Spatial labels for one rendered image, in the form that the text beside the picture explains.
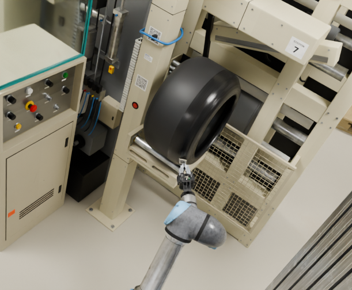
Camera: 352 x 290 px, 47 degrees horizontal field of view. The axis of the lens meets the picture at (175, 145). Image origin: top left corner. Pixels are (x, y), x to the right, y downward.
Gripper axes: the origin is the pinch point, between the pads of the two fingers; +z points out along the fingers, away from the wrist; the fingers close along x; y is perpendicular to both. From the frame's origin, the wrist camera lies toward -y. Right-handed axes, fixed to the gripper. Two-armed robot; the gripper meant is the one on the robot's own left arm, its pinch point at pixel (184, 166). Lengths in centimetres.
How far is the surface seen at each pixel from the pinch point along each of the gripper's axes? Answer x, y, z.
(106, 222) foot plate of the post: 58, -92, 22
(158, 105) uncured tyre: 9.8, 29.2, 17.1
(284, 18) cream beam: -54, 56, 41
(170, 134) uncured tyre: 5.6, 19.1, 6.2
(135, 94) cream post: 23, 12, 44
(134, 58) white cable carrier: 21, 31, 52
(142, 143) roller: 21.7, -8.5, 24.8
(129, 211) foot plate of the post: 42, -99, 33
